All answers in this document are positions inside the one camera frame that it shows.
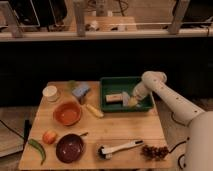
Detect yellow gripper fingers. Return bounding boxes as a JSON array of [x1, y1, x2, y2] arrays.
[[128, 97, 138, 107]]

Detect grey towel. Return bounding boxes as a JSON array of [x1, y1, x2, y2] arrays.
[[122, 91, 130, 107]]

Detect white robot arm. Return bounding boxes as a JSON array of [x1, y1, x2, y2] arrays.
[[132, 71, 213, 171]]

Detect wooden block in tray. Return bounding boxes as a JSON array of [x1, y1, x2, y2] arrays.
[[106, 94, 123, 103]]

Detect green plastic tray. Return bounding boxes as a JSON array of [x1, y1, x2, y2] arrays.
[[100, 76, 153, 112]]

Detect green small object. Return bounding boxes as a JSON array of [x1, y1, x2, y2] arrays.
[[68, 80, 77, 90]]

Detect orange bowl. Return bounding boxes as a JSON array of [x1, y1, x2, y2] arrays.
[[53, 101, 82, 126]]

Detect dark purple bowl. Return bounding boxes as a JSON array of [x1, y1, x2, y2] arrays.
[[56, 134, 84, 163]]

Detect white cup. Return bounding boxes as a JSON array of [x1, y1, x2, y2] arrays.
[[42, 85, 59, 102]]

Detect red yellow apple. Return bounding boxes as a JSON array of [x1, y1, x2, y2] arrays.
[[42, 130, 57, 144]]

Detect green chili pepper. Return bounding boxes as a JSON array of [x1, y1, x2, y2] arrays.
[[28, 139, 46, 164]]

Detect black cables on floor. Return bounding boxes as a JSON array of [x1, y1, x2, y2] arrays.
[[168, 111, 191, 171]]

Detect white handled brush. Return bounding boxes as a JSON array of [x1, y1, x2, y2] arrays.
[[98, 140, 144, 159]]

